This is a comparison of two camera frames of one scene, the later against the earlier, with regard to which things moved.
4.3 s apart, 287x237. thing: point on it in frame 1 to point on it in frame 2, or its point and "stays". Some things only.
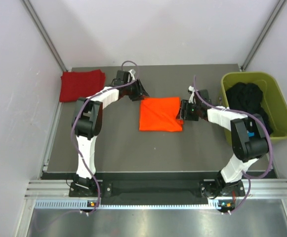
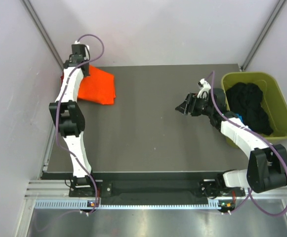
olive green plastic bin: [274, 102] stays
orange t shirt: [160, 114] to [99, 87]
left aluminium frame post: [46, 35] stays
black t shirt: [247, 97] stays
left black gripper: [140, 92] to [86, 72]
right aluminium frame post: [279, 8] stays
